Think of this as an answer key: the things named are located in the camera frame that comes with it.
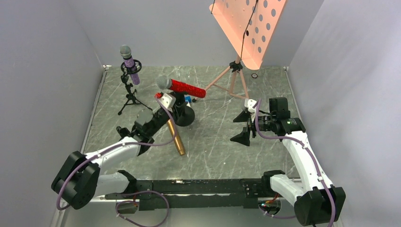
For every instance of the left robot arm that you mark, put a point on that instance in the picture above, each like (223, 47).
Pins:
(82, 177)

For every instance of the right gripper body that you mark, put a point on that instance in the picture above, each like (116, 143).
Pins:
(250, 125)

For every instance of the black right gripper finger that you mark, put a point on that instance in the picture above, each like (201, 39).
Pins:
(243, 116)
(243, 137)

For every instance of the red glitter microphone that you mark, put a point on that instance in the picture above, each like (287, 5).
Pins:
(164, 82)

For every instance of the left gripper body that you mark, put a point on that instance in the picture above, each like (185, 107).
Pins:
(181, 104)

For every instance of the purple glitter microphone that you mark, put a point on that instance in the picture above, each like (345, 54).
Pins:
(130, 65)

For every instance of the black tripod shock-mount stand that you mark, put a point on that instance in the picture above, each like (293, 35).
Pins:
(126, 74)

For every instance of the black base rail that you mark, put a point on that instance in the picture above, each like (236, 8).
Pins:
(247, 193)

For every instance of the black round-base mic stand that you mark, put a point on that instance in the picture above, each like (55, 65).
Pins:
(183, 115)

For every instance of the gold microphone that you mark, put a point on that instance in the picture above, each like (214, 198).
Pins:
(176, 138)

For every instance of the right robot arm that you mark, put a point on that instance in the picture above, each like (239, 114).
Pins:
(315, 199)

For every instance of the blue white toy block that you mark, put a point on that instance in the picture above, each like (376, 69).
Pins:
(188, 99)

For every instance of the pink music stand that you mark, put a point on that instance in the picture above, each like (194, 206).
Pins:
(249, 26)

